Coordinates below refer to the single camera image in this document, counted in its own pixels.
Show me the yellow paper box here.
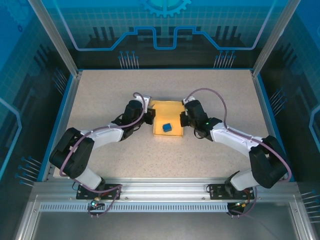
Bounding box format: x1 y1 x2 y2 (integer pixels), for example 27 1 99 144
151 99 186 139

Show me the small connector with green light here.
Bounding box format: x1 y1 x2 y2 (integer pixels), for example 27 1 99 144
232 199 251 210
89 197 105 210

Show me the grey metal front panel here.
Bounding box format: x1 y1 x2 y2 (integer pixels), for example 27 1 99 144
12 199 313 240

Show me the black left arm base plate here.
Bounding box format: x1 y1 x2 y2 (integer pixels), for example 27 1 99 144
75 183 123 201

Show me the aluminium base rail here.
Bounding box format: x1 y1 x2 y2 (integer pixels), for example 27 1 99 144
32 176 300 202

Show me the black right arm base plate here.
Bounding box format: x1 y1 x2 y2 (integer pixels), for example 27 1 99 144
207 183 260 201

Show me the slotted grey cable duct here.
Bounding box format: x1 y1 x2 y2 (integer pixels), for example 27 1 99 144
39 202 236 214

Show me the aluminium frame post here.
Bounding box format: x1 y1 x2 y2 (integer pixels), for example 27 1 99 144
251 0 302 79
26 0 84 79

